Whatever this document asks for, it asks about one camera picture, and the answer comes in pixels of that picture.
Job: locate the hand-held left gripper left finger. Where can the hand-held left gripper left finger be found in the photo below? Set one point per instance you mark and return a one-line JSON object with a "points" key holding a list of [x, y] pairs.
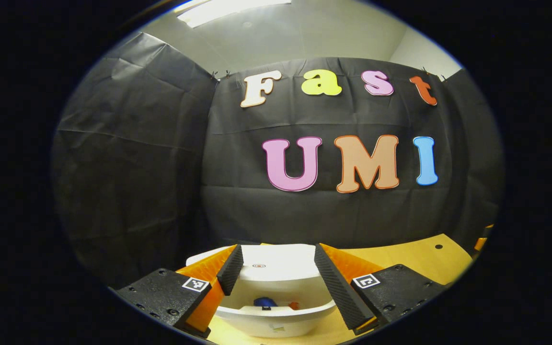
{"points": [[230, 270]]}

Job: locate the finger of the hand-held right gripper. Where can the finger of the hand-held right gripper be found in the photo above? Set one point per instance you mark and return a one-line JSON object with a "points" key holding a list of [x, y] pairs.
{"points": [[480, 244]]}

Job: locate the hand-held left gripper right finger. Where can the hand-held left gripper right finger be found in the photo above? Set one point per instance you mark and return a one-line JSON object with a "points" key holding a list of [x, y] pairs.
{"points": [[340, 292]]}

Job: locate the black backdrop cloth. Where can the black backdrop cloth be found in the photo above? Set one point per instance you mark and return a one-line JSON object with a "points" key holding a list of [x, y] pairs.
{"points": [[151, 167]]}

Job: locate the ceiling light panel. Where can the ceiling light panel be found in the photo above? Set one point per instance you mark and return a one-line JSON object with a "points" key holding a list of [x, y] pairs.
{"points": [[228, 8]]}

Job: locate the wooden desktop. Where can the wooden desktop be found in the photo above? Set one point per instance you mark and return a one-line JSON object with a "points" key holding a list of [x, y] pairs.
{"points": [[400, 258]]}

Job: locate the white desktop garbage bin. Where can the white desktop garbage bin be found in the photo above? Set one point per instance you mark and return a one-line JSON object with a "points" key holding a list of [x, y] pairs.
{"points": [[281, 263]]}

